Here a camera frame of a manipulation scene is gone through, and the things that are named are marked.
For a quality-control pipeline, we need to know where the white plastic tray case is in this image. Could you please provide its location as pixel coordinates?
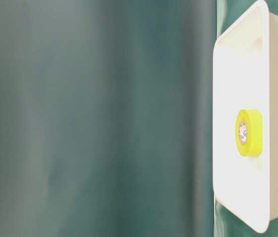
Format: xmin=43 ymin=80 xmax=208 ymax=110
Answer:
xmin=212 ymin=0 xmax=278 ymax=234

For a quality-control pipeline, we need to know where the yellow tape roll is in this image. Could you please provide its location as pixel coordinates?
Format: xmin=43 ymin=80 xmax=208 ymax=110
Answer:
xmin=235 ymin=109 xmax=263 ymax=157

